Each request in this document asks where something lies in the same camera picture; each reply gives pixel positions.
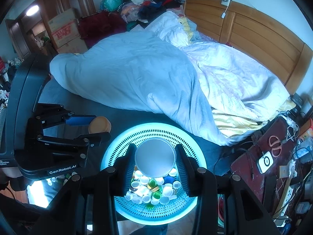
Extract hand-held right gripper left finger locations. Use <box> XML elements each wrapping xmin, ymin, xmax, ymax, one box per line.
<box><xmin>31</xmin><ymin>143</ymin><xmax>137</xmax><ymax>235</ymax></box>

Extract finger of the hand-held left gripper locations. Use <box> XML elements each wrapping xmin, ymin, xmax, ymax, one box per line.
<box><xmin>27</xmin><ymin>104</ymin><xmax>97</xmax><ymax>135</ymax></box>
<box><xmin>37</xmin><ymin>131</ymin><xmax>112</xmax><ymax>169</ymax></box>

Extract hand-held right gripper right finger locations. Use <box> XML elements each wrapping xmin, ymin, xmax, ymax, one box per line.
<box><xmin>175</xmin><ymin>143</ymin><xmax>281</xmax><ymax>235</ymax></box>

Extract tan plastic lid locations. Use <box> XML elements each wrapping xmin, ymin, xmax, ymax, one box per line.
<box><xmin>88</xmin><ymin>116</ymin><xmax>112</xmax><ymax>135</ymax></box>

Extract teal plastic basket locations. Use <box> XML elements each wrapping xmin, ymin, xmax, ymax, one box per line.
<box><xmin>100</xmin><ymin>122</ymin><xmax>208</xmax><ymax>224</ymax></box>

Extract large grey round lid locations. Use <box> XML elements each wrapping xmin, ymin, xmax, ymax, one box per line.
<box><xmin>134</xmin><ymin>137</ymin><xmax>177</xmax><ymax>178</ymax></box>

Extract pile of plastic bottle caps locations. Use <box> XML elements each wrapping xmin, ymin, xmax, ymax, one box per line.
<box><xmin>124</xmin><ymin>166</ymin><xmax>183</xmax><ymax>210</ymax></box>
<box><xmin>46</xmin><ymin>172</ymin><xmax>79</xmax><ymax>186</ymax></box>

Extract dark blue bed sheet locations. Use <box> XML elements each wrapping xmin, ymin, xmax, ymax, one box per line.
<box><xmin>32</xmin><ymin>78</ymin><xmax>235</xmax><ymax>177</ymax></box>

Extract heap of bags and clothes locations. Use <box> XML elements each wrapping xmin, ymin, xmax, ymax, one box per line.
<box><xmin>0</xmin><ymin>56</ymin><xmax>19</xmax><ymax>110</ymax></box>

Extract dark red nightstand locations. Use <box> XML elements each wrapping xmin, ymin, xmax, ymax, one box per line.
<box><xmin>230</xmin><ymin>116</ymin><xmax>304</xmax><ymax>201</ymax></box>

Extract light blue duvet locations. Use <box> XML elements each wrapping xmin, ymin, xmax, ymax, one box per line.
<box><xmin>49</xmin><ymin>31</ymin><xmax>235</xmax><ymax>147</ymax></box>

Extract white pocket device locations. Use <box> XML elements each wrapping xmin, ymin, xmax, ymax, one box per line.
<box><xmin>256</xmin><ymin>151</ymin><xmax>273</xmax><ymax>174</ymax></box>

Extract dark wooden door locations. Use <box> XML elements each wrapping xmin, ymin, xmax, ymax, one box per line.
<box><xmin>6</xmin><ymin>18</ymin><xmax>32</xmax><ymax>54</ymax></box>

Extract cardboard box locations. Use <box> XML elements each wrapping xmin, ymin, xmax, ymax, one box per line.
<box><xmin>46</xmin><ymin>8</ymin><xmax>88</xmax><ymax>54</ymax></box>

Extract dark red blanket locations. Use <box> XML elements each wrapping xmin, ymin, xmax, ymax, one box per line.
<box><xmin>78</xmin><ymin>11</ymin><xmax>128</xmax><ymax>48</ymax></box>

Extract white crumpled quilt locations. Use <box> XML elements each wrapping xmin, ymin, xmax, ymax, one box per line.
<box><xmin>147</xmin><ymin>11</ymin><xmax>296</xmax><ymax>137</ymax></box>

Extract white power strip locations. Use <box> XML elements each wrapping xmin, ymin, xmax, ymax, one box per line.
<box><xmin>273</xmin><ymin>181</ymin><xmax>294</xmax><ymax>226</ymax></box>

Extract round ceiling light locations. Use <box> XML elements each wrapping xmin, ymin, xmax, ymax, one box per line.
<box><xmin>26</xmin><ymin>4</ymin><xmax>40</xmax><ymax>16</ymax></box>

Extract teal plastic bag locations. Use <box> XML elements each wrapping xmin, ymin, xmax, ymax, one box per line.
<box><xmin>100</xmin><ymin>0</ymin><xmax>123</xmax><ymax>11</ymax></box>

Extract heap of mixed clothes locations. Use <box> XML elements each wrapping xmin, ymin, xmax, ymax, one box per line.
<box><xmin>120</xmin><ymin>0</ymin><xmax>186</xmax><ymax>27</ymax></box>

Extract wooden headboard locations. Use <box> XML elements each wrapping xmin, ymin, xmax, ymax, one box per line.
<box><xmin>183</xmin><ymin>0</ymin><xmax>313</xmax><ymax>96</ymax></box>

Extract black cable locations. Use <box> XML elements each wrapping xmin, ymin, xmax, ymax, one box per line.
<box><xmin>213</xmin><ymin>139</ymin><xmax>260</xmax><ymax>177</ymax></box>

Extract pink handled scissors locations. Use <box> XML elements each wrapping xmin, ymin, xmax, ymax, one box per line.
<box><xmin>268</xmin><ymin>135</ymin><xmax>285</xmax><ymax>157</ymax></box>

